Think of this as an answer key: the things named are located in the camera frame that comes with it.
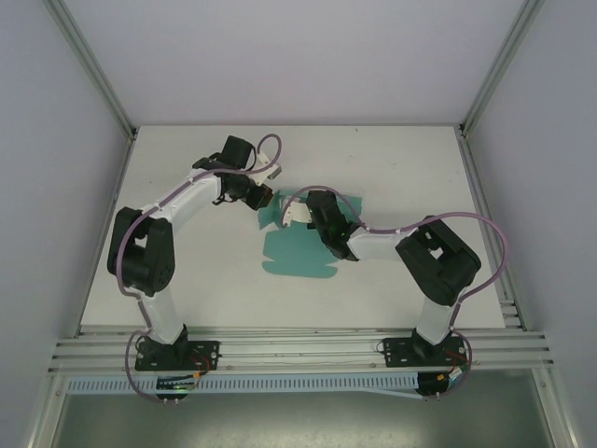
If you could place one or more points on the teal paper box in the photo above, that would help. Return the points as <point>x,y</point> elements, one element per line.
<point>298,256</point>

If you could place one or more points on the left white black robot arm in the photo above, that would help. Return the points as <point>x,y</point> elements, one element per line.
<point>186,198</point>

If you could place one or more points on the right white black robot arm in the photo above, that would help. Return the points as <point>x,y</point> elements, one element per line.
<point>378,242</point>

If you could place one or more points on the right black controller board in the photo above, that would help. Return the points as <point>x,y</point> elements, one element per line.
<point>431,385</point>

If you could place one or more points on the black controller board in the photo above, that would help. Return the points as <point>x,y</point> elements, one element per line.
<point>431,385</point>
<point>175,391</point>

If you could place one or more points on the left black controller board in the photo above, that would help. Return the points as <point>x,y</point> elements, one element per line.
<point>175,391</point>

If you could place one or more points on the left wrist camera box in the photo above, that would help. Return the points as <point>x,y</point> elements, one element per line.
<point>274,172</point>

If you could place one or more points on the aluminium mounting rail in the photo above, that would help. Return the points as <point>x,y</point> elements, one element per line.
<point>298,347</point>

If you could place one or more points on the left aluminium side rail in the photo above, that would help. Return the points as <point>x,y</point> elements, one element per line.
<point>115,200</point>

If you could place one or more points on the aluminium side rail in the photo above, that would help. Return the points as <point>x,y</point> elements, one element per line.
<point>115,200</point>
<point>472,163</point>

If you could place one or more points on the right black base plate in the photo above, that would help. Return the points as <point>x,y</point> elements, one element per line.
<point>396,354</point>

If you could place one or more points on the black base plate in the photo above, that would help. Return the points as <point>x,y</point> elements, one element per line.
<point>205,350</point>
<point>396,354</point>

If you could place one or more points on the right aluminium side rail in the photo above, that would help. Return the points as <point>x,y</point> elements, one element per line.
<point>472,163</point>

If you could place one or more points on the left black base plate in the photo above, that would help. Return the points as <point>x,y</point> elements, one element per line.
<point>205,350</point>

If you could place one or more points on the left aluminium frame post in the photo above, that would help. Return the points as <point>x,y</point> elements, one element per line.
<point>88,65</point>

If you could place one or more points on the aluminium frame post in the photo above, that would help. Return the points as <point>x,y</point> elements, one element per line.
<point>88,65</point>
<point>501,65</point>

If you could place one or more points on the right aluminium frame post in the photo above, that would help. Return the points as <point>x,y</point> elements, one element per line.
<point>501,65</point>

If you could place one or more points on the right lower frame leg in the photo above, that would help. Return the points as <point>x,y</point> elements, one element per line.
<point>552,410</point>

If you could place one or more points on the frame leg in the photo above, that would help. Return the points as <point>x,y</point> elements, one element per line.
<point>46,410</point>
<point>552,410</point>

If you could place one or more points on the left lower frame leg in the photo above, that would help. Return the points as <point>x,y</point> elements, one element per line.
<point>46,410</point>

